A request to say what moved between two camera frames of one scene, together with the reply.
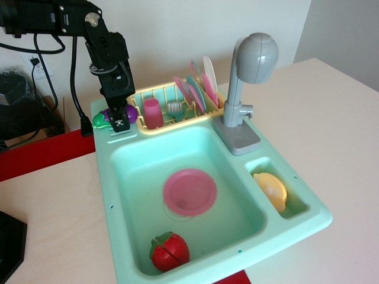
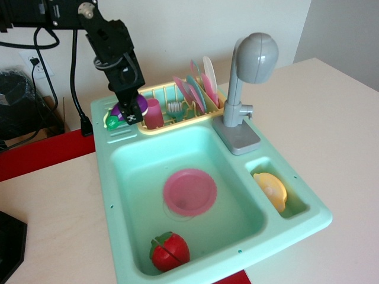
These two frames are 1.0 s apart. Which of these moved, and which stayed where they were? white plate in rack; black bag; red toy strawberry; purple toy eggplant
Moved: purple toy eggplant
Stayed: red toy strawberry; black bag; white plate in rack
